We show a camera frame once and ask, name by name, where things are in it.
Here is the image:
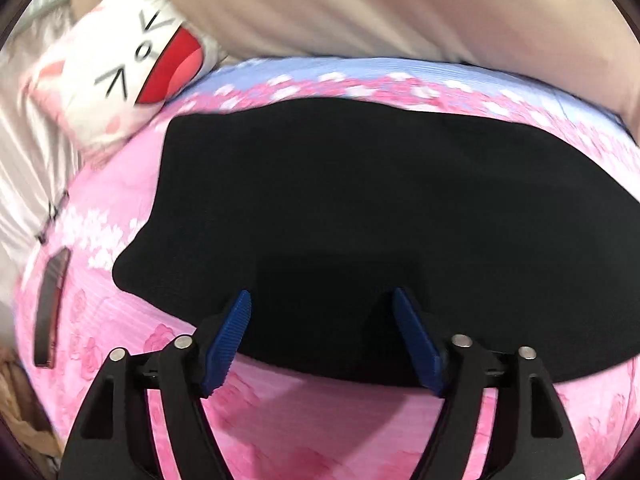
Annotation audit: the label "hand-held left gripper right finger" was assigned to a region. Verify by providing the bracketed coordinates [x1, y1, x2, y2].
[391, 287, 587, 480]

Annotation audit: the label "brown crumpled bag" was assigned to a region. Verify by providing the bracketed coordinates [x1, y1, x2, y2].
[0, 350, 66, 461]

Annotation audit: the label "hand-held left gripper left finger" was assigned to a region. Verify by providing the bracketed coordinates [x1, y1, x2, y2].
[65, 289, 253, 480]

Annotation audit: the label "black pants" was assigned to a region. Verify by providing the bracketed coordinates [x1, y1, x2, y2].
[112, 96, 640, 385]

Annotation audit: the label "silky beige cloth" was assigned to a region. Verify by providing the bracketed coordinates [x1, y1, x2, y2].
[0, 0, 86, 341]

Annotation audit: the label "white cat face pillow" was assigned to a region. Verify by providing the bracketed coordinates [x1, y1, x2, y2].
[27, 0, 223, 153]

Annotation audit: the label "small black clip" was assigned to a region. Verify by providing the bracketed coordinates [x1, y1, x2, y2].
[37, 190, 68, 243]

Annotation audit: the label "dark flat rectangular object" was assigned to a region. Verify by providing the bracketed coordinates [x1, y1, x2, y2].
[32, 247, 71, 368]

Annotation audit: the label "pink floral blanket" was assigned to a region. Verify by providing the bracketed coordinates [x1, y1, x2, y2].
[15, 55, 640, 480]

